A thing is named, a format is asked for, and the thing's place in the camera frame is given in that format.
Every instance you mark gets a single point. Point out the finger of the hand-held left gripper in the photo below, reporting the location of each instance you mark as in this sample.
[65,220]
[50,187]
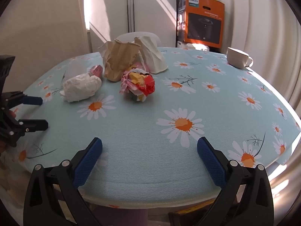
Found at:
[33,100]
[35,125]

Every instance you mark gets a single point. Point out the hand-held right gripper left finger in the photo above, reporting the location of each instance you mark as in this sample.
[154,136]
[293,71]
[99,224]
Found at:
[88,162]

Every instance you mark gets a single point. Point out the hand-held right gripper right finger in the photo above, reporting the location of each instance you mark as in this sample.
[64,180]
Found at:
[211,162]

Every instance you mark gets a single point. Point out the white paper ball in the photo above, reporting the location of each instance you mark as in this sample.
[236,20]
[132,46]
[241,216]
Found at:
[80,87]

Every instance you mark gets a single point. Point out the small pink packet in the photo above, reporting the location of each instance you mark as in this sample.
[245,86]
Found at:
[96,70]

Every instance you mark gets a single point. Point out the colourful paper ball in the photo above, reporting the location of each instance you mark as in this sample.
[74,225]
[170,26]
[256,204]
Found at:
[138,84]

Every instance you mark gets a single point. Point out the brown paper bag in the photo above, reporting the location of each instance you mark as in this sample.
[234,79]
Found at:
[117,61]

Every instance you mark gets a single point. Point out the blue daisy print tablecloth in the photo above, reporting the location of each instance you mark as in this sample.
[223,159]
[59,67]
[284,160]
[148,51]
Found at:
[145,122]

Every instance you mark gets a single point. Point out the white ceramic cup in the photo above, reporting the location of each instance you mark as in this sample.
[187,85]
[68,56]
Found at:
[235,57]

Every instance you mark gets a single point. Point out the white chair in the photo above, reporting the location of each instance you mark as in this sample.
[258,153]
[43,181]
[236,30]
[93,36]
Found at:
[141,34]

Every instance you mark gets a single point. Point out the white cabinet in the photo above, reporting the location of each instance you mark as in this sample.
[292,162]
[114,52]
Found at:
[150,9]

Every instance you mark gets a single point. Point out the orange appliance box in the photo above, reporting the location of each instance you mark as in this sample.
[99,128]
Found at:
[204,11]

